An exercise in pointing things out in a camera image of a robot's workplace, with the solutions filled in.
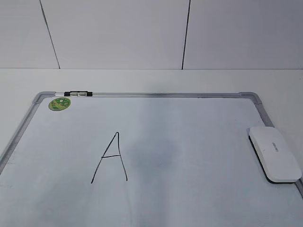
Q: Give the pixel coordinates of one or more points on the round green magnet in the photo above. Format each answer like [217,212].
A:
[59,104]

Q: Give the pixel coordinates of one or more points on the white board eraser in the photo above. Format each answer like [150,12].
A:
[277,160]

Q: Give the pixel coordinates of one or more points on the white board with aluminium frame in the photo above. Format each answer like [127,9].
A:
[143,160]

